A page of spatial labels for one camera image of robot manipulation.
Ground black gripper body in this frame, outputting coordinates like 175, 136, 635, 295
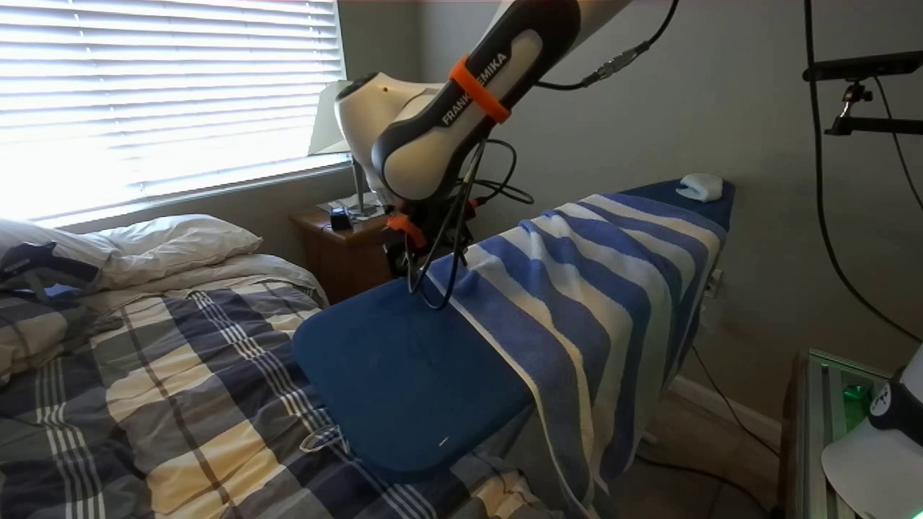
384, 204, 475, 292

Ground blue white striped towel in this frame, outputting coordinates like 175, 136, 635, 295
427, 189, 730, 514

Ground brown wooden nightstand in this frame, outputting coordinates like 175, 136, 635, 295
290, 204, 399, 306

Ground blue covered ironing board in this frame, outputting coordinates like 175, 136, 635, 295
288, 176, 738, 485

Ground white lamp shade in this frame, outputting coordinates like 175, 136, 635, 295
305, 80, 355, 159

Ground white pillow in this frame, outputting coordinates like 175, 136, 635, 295
0, 217, 109, 276
80, 211, 265, 292

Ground white window blinds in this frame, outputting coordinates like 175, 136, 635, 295
0, 0, 348, 230

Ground plaid bed comforter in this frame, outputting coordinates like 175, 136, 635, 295
0, 253, 551, 519

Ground small white plastic object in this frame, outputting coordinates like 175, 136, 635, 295
676, 169, 726, 204

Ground dark clothing on bed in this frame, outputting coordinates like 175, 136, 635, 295
0, 238, 103, 306

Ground green glass cabinet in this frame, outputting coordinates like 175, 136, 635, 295
781, 347, 898, 519

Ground white round device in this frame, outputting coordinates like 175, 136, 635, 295
820, 342, 923, 519

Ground black wrist cable bundle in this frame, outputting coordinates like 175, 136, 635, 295
416, 136, 537, 311

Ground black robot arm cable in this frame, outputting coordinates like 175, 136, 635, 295
533, 0, 680, 94

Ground long black hanging cable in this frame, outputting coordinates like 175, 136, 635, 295
801, 0, 923, 342

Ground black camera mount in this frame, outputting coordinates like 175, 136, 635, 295
801, 50, 923, 139

